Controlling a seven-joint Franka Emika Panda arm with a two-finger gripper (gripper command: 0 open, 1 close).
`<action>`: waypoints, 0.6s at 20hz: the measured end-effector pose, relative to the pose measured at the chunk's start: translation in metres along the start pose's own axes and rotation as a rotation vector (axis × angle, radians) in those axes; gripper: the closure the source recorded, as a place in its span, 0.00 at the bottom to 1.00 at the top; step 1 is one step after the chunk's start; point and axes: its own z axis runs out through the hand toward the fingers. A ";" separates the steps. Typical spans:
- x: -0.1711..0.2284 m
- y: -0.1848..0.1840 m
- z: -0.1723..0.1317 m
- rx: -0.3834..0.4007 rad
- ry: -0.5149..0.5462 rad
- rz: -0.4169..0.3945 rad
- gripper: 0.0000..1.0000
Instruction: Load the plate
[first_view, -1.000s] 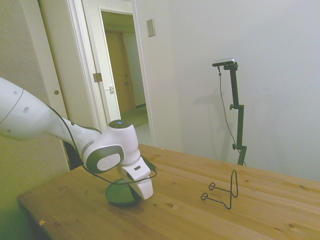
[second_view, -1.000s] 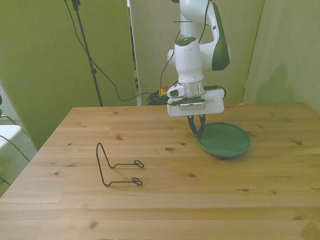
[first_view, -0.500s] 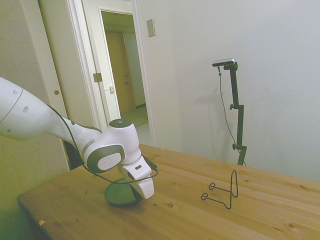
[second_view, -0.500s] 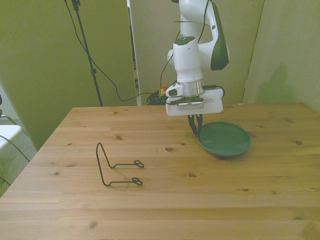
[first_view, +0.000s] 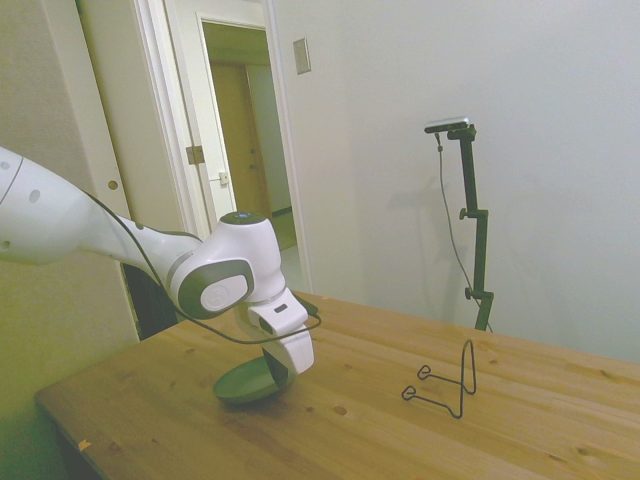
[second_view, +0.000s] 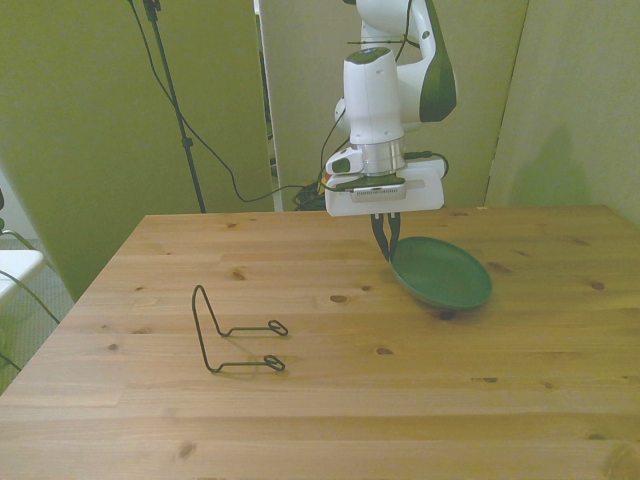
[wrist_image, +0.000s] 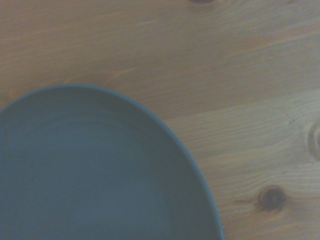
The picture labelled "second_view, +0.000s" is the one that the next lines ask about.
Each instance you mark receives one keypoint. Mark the yellow emergency stop button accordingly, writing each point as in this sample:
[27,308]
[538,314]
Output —
[325,181]

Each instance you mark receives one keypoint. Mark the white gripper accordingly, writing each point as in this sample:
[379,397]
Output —
[425,192]

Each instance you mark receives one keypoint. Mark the black tripod stand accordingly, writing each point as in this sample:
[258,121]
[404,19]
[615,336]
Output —
[172,95]

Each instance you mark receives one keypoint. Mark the dark green round plate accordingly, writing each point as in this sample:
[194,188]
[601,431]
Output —
[440,272]

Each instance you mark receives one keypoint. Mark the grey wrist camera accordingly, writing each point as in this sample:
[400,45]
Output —
[377,192]

